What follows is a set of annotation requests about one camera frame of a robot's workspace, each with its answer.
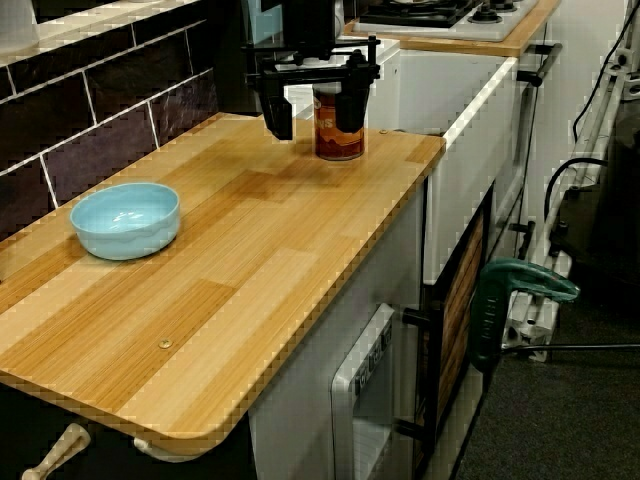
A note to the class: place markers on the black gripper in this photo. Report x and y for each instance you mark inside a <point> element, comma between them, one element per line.
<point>312,25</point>

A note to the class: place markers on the orange beans can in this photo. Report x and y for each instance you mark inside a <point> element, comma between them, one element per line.
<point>330,140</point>

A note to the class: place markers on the teal blue box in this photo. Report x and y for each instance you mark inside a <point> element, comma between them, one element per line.
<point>265,22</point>

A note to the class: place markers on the dark grey upright panel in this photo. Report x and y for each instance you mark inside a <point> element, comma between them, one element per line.
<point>225,60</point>

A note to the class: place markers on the white toy sink unit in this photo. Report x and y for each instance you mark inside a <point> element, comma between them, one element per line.
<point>450,165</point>

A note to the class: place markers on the white toy stove top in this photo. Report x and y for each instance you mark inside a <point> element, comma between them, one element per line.
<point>490,30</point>

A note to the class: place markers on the black stove knob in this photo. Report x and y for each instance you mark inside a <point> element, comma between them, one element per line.
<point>484,17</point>
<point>501,5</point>

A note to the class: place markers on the dark tiled backsplash panel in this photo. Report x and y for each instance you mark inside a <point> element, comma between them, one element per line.
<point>115,100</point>

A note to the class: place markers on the light blue bowl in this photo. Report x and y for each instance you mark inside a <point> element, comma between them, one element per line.
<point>125,235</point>

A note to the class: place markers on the wooden slat door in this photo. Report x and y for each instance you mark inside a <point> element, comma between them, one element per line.
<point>462,310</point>

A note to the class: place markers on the green clamp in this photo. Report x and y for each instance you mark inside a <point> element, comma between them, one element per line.
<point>487,320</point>

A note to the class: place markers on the white toy kitchen cabinet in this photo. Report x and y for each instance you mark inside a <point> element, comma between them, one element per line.
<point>300,390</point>

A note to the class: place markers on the grey dispenser panel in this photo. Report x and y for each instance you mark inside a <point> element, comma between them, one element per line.
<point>342,400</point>

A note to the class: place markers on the plain white plastic jar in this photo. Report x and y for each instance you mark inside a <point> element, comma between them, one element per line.
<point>17,25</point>

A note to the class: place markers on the black straight rod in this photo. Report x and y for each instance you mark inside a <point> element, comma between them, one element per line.
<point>575,347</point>

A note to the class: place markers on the cream wooden hook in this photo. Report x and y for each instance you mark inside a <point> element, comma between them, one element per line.
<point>165,454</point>
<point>62,447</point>

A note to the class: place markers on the white metal frame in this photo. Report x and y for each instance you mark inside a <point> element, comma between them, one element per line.
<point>600,115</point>

